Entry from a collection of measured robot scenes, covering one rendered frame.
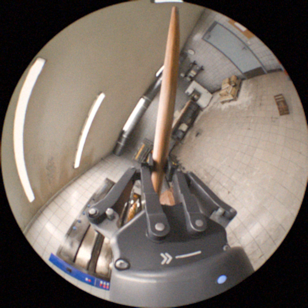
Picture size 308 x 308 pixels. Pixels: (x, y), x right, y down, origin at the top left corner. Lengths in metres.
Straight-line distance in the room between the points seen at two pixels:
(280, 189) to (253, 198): 0.51
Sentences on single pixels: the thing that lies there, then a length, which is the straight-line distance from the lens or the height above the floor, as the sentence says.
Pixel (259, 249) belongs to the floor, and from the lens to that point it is 1.80.
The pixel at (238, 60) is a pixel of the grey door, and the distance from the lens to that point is 4.15.
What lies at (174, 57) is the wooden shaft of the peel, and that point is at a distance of 0.22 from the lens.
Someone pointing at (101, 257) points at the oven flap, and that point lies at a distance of 1.50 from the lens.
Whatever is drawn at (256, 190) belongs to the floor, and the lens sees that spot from 1.82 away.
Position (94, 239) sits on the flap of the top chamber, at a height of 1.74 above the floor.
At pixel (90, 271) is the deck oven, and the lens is 1.47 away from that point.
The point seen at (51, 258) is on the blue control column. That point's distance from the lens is 1.51.
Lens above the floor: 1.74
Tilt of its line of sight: 10 degrees down
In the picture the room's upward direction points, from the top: 60 degrees counter-clockwise
